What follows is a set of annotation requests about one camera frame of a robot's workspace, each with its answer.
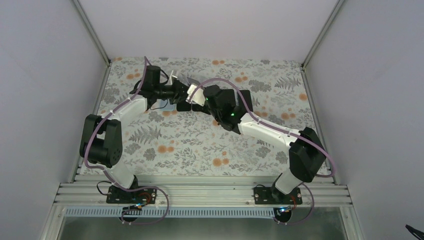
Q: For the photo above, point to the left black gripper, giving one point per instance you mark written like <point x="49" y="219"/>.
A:
<point x="178" y="95"/>

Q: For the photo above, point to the black phone case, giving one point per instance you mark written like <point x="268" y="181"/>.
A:
<point x="199" y="108"/>
<point x="183" y="107"/>

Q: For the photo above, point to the light-blue phone case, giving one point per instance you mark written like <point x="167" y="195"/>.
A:
<point x="166" y="105"/>

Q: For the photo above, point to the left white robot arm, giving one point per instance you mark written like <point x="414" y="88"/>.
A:
<point x="101" y="143"/>

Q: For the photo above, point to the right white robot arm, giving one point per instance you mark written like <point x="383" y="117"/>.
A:
<point x="233" y="110"/>

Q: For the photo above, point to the floral patterned table mat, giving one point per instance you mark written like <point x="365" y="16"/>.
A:
<point x="172" y="143"/>

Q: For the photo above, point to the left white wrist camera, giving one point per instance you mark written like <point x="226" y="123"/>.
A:
<point x="173" y="76"/>

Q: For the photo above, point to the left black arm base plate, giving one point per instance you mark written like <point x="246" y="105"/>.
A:
<point x="116" y="195"/>

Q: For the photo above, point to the left aluminium frame post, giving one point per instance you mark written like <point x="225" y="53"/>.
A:
<point x="91" y="31"/>

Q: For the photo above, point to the aluminium frame post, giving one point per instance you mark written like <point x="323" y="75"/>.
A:
<point x="331" y="18"/>
<point x="91" y="31"/>

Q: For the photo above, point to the right aluminium frame post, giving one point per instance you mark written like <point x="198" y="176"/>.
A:
<point x="331" y="18"/>

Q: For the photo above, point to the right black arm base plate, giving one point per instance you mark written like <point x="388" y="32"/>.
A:
<point x="264" y="195"/>

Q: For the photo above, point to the aluminium mounting rail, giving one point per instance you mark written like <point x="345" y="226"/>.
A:
<point x="203" y="191"/>

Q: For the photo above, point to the slotted grey cable duct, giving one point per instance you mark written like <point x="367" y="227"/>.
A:
<point x="172" y="212"/>

